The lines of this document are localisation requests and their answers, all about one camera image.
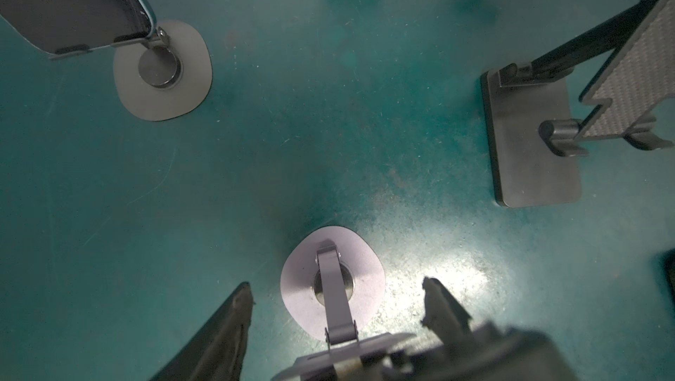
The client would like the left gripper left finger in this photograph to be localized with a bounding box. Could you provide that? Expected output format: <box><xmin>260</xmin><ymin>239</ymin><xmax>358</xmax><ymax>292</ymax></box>
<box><xmin>152</xmin><ymin>282</ymin><xmax>254</xmax><ymax>380</ymax></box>

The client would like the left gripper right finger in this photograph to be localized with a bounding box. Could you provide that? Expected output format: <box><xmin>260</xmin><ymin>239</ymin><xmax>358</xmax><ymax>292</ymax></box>
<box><xmin>421</xmin><ymin>277</ymin><xmax>472</xmax><ymax>344</ymax></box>

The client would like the phone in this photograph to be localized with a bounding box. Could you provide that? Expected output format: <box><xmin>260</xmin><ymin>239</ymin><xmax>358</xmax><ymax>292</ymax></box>
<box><xmin>1</xmin><ymin>0</ymin><xmax>156</xmax><ymax>56</ymax></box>

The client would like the lilac front round stand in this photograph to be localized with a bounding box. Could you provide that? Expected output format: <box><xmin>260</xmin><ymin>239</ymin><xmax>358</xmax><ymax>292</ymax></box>
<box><xmin>275</xmin><ymin>226</ymin><xmax>412</xmax><ymax>380</ymax></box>

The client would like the black folding phone stand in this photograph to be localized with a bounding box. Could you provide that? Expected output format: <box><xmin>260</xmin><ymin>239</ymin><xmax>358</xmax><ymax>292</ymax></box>
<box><xmin>481</xmin><ymin>0</ymin><xmax>674</xmax><ymax>208</ymax></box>

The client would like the grey round stand left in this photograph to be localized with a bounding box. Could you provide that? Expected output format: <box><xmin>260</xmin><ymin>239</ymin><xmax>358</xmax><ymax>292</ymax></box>
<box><xmin>114</xmin><ymin>20</ymin><xmax>213</xmax><ymax>122</ymax></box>

